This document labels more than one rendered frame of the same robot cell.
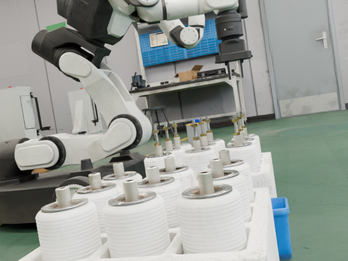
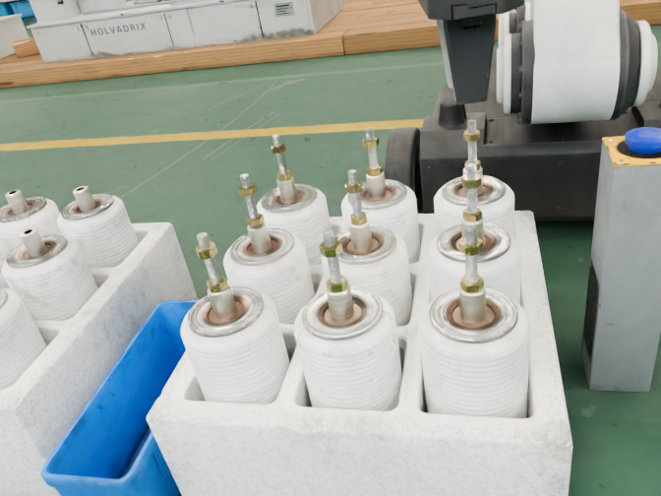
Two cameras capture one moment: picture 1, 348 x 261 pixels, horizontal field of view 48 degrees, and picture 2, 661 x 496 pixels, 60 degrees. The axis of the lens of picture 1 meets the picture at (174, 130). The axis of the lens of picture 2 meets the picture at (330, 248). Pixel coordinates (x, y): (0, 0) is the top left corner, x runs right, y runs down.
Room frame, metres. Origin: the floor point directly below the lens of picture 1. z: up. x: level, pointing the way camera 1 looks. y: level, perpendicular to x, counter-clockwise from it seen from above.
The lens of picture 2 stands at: (1.23, -0.63, 0.58)
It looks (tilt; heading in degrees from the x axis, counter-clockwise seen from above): 31 degrees down; 93
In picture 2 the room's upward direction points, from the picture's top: 10 degrees counter-clockwise
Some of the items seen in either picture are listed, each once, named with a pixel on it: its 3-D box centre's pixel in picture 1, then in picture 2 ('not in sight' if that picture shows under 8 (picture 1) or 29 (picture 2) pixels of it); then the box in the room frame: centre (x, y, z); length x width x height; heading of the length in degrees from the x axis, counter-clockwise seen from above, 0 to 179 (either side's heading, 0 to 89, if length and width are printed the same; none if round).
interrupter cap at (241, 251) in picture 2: (198, 150); (262, 246); (1.13, -0.06, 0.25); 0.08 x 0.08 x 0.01
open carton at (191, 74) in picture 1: (189, 74); not in sight; (6.04, -0.36, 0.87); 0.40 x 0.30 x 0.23; 59
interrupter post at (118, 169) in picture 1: (118, 170); (85, 199); (0.86, 0.13, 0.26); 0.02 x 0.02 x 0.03
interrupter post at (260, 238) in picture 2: (197, 146); (260, 237); (1.13, -0.06, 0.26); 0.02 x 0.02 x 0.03
